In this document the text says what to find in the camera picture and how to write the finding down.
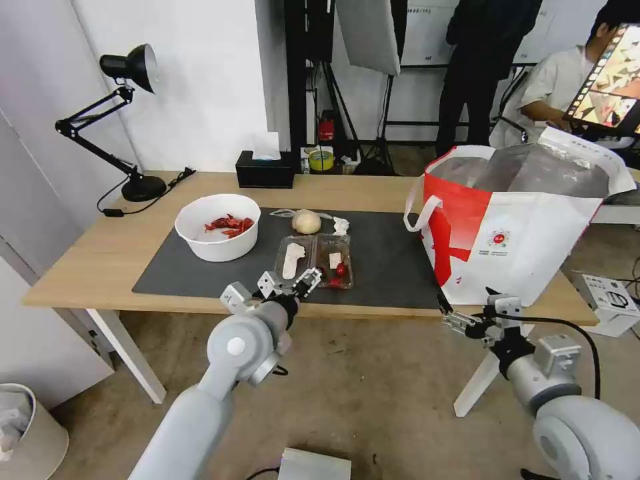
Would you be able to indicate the pale round bun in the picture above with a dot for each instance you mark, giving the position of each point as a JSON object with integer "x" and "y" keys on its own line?
{"x": 306, "y": 222}

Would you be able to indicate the seated person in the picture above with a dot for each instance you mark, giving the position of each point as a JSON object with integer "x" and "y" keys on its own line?
{"x": 550, "y": 85}

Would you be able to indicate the small red canister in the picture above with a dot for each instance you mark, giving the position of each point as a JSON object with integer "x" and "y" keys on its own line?
{"x": 327, "y": 131}

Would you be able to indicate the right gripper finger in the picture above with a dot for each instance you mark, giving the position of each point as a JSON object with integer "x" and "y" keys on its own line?
{"x": 504, "y": 305}
{"x": 462, "y": 319}

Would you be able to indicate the black tissue box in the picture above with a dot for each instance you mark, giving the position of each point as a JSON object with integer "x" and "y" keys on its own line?
{"x": 265, "y": 170}

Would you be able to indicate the black desk lamp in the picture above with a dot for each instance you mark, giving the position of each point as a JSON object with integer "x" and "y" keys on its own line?
{"x": 142, "y": 187}

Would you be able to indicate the standing person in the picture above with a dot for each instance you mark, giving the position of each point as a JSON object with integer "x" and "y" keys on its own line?
{"x": 480, "y": 75}

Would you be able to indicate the red white takeout bag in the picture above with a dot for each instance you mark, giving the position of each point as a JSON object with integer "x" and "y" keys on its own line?
{"x": 505, "y": 235}

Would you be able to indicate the colourful display screen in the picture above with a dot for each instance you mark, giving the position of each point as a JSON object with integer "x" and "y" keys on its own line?
{"x": 610, "y": 85}

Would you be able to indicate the red chili peppers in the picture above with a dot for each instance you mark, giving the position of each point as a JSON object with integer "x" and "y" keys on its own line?
{"x": 229, "y": 225}

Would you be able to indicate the clear plastic wrapper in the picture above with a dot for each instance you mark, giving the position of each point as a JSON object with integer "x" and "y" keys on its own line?
{"x": 281, "y": 213}

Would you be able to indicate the black light stand tripod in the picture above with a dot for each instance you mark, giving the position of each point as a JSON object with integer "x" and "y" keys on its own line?
{"x": 385, "y": 120}

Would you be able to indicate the white paper bowl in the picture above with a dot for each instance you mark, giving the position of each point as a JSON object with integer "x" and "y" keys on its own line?
{"x": 218, "y": 240}

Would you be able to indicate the white cardboard box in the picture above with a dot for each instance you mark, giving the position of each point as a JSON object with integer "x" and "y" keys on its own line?
{"x": 607, "y": 300}

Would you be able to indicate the clear plastic clamshell container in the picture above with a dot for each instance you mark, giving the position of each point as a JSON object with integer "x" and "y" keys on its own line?
{"x": 330, "y": 250}

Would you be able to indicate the beige trash bin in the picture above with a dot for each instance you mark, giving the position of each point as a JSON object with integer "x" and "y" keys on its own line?
{"x": 30, "y": 440}

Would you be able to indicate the red cherry tomato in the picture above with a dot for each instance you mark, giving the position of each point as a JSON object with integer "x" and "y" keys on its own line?
{"x": 340, "y": 270}

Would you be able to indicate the white softbox light panel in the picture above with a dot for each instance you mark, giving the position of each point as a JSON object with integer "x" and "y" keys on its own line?
{"x": 370, "y": 35}

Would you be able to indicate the black desk mat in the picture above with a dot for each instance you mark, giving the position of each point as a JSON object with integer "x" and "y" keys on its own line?
{"x": 210, "y": 270}

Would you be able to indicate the white robot front shell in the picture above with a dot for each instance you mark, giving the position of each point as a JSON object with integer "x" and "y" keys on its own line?
{"x": 315, "y": 465}

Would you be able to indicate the wooden table white legs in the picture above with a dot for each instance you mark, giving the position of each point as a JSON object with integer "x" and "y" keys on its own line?
{"x": 100, "y": 260}

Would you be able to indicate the yellow tape roll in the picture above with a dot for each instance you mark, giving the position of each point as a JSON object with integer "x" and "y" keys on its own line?
{"x": 321, "y": 160}

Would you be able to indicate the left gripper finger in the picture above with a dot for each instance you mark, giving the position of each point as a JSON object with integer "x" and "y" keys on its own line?
{"x": 309, "y": 281}
{"x": 268, "y": 285}

